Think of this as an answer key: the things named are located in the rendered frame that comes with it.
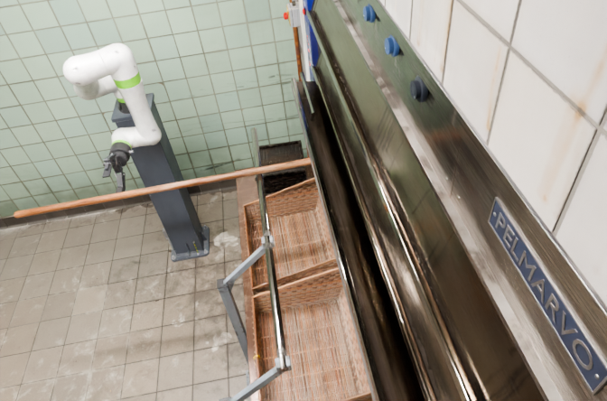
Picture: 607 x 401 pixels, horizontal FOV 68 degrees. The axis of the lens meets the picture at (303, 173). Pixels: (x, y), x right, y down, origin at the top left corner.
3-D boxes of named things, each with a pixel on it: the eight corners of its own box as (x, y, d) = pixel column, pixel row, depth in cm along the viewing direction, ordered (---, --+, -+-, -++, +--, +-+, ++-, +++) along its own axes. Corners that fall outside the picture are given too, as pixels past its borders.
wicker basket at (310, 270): (329, 206, 261) (326, 171, 242) (354, 288, 220) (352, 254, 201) (246, 222, 258) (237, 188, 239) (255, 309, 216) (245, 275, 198)
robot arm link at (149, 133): (116, 77, 206) (113, 90, 198) (142, 73, 206) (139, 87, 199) (142, 137, 231) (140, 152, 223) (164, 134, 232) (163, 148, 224)
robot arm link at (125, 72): (94, 44, 191) (100, 56, 183) (124, 34, 195) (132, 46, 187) (110, 80, 204) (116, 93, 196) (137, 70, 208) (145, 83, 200)
